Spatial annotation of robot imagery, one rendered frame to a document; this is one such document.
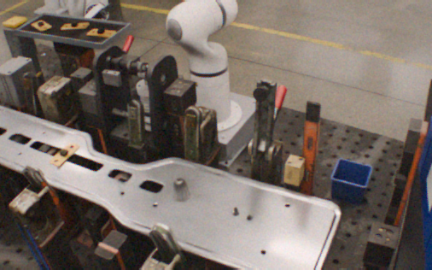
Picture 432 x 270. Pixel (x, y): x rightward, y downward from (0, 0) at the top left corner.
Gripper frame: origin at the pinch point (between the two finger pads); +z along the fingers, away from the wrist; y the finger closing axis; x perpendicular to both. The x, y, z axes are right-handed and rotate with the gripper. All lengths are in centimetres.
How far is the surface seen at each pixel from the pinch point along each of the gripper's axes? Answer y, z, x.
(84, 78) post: 3.7, 36.9, -4.1
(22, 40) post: 20.3, 4.4, 12.8
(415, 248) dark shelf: -38, 104, -50
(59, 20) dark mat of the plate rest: 4.9, 9.8, 9.5
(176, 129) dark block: -9, 54, -26
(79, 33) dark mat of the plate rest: -0.4, 22.9, 3.7
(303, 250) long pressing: -21, 96, -42
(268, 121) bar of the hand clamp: -29, 75, -27
